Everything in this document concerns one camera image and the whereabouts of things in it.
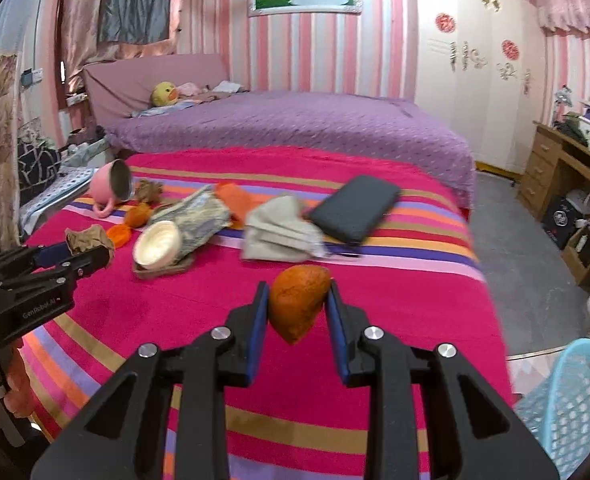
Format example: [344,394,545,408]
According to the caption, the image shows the white wardrobe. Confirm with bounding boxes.
[414,0,549,174]

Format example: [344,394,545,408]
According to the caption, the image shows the wooden desk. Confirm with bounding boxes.
[518,121,590,289]

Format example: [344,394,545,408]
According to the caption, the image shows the dark grey folded cloth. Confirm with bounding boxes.
[307,175,402,247]

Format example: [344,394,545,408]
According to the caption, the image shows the black patterned bag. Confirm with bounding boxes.
[17,140,62,197]

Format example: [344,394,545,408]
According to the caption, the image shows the striped pink blanket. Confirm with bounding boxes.
[17,146,516,480]

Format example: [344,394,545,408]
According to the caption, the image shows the pink curtain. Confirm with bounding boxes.
[60,0,184,97]

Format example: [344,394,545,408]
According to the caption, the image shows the yellow duck plush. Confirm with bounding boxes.
[151,81,180,109]

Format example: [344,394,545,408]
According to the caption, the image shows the pink cup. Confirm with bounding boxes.
[89,159,136,219]

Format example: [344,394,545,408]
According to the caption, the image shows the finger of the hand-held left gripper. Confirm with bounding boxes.
[0,242,72,282]
[0,247,113,292]

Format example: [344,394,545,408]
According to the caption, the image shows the orange lemon-shaped fruit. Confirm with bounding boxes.
[268,265,333,346]

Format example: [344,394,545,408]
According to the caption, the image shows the orange cloth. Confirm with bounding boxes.
[215,182,262,224]

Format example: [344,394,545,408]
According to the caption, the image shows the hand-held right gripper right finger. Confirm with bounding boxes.
[325,280,561,480]

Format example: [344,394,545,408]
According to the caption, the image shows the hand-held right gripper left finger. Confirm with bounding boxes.
[30,281,271,480]

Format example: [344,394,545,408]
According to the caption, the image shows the purple bedspread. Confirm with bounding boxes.
[104,91,477,209]

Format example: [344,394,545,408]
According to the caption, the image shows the patterned folded cloth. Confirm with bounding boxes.
[150,185,233,262]

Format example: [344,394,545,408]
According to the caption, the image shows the mauve covered headboard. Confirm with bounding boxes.
[81,53,232,127]

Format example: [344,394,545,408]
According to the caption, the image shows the light blue plastic basket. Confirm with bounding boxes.
[514,338,590,480]

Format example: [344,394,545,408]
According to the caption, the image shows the person's left hand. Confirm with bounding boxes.
[0,335,39,421]

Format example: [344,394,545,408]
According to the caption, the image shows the grey curtain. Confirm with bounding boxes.
[97,0,173,44]

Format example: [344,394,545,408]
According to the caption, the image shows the pink doll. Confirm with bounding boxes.
[175,81,211,99]

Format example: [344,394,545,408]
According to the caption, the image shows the white bowl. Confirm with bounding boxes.
[133,220,182,269]

